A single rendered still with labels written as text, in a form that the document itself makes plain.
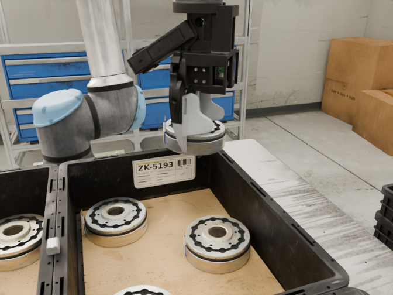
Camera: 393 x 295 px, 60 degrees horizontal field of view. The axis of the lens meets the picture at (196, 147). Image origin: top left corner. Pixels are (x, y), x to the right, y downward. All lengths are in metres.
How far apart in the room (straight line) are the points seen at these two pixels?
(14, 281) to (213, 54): 0.42
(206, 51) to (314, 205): 0.59
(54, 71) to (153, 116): 0.71
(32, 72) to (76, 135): 1.56
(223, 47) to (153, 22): 2.77
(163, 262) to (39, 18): 2.80
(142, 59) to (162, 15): 2.74
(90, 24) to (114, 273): 0.57
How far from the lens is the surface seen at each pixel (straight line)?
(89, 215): 0.62
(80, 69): 2.36
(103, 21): 0.87
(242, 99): 2.64
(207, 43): 0.48
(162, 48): 0.50
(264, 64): 3.67
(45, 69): 2.37
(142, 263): 0.55
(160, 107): 2.47
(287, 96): 3.91
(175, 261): 0.55
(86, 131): 0.85
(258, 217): 0.54
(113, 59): 0.87
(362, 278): 0.78
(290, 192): 1.00
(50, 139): 0.85
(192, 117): 0.50
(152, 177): 0.67
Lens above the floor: 1.20
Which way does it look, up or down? 24 degrees down
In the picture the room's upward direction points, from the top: straight up
